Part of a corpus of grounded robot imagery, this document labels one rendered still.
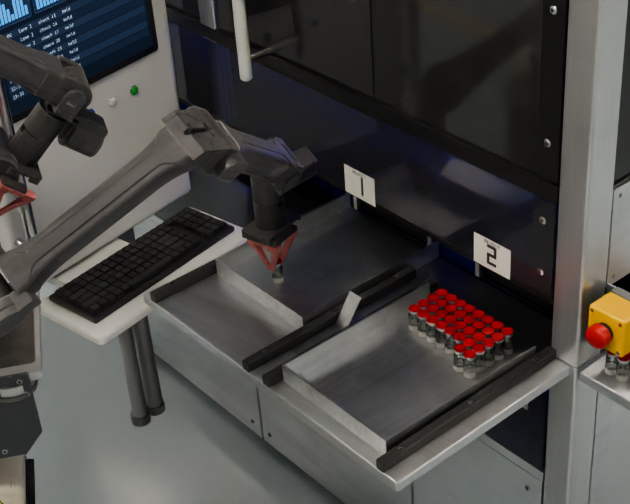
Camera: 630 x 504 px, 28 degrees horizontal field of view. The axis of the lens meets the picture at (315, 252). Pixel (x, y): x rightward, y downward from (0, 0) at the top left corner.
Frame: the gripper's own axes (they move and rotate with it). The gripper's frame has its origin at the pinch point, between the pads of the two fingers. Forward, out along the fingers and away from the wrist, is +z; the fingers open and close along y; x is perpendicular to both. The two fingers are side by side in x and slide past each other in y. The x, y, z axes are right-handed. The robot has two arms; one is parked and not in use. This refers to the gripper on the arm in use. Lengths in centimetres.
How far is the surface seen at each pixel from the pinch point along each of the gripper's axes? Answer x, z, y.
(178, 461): 54, 93, 16
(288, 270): 0.1, 4.3, 3.7
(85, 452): 77, 93, 6
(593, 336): -64, -8, 0
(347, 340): -22.5, 2.8, -9.7
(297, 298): -6.8, 4.1, -2.9
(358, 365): -27.2, 3.7, -13.5
